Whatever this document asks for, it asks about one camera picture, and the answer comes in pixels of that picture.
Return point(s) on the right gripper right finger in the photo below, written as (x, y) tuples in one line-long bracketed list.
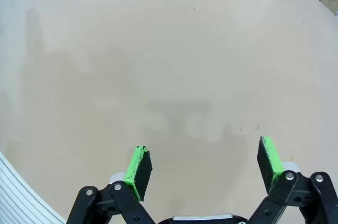
[(272, 171)]

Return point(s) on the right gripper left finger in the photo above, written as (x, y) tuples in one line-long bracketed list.
[(137, 171)]

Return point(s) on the white ribbed panel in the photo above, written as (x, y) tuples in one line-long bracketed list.
[(16, 203)]

